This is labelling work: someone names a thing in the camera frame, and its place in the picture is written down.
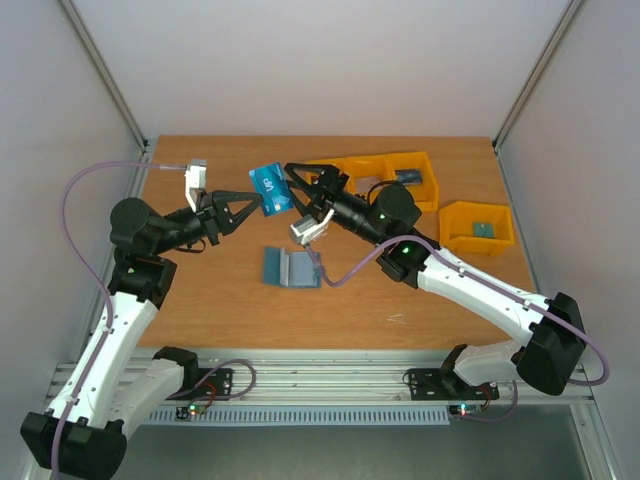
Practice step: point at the blue VIP card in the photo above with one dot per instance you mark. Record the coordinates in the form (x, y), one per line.
(270, 182)

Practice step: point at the teal card holder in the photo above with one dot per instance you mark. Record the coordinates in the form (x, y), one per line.
(290, 270)

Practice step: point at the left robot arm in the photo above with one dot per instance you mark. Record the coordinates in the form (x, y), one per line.
(86, 428)

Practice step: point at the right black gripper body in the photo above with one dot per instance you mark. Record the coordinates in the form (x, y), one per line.
(325, 193)

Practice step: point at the card in middle bin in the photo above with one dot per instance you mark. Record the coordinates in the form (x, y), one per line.
(409, 176)

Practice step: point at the right small circuit board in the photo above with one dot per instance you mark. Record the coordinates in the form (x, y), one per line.
(465, 410)

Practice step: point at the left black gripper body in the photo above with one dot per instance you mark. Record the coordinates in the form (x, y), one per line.
(206, 215)

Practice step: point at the card in left bin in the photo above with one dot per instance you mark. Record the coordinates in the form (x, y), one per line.
(364, 183)

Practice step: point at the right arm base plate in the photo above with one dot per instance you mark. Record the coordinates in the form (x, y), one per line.
(435, 384)

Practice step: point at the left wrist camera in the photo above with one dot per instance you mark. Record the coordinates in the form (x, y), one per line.
(195, 181)

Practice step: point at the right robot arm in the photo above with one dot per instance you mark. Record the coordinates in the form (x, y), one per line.
(546, 336)

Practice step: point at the card in right bin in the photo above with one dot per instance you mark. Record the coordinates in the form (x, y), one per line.
(483, 230)

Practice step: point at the card in bin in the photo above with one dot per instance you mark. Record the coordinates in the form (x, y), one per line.
(364, 183)
(409, 176)
(483, 230)

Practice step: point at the grey slotted cable duct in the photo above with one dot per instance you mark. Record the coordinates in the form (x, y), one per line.
(293, 416)

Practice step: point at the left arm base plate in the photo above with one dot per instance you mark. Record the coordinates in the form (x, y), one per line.
(218, 384)

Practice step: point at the frame post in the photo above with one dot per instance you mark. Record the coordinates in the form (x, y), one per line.
(77, 24)
(551, 47)

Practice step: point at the left small circuit board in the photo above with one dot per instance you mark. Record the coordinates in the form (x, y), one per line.
(191, 411)

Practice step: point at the small circuit board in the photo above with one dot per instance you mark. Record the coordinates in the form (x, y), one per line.
(465, 410)
(191, 411)

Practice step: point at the left frame post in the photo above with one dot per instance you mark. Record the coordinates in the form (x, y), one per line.
(77, 24)

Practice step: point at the right frame post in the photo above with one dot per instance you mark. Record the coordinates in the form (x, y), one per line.
(551, 47)

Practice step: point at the middle yellow bin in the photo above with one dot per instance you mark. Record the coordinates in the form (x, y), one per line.
(427, 194)

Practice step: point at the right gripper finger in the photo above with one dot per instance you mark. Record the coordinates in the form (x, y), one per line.
(302, 194)
(295, 170)

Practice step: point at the right yellow bin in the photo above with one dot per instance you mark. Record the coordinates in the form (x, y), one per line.
(455, 228)

